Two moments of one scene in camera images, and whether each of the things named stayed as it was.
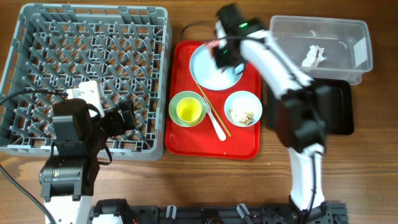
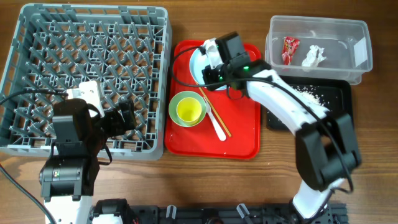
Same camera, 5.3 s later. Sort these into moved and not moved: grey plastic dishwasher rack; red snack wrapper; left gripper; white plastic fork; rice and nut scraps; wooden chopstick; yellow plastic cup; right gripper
Moved: rice and nut scraps; right gripper; red snack wrapper
Not moved: yellow plastic cup; left gripper; white plastic fork; wooden chopstick; grey plastic dishwasher rack
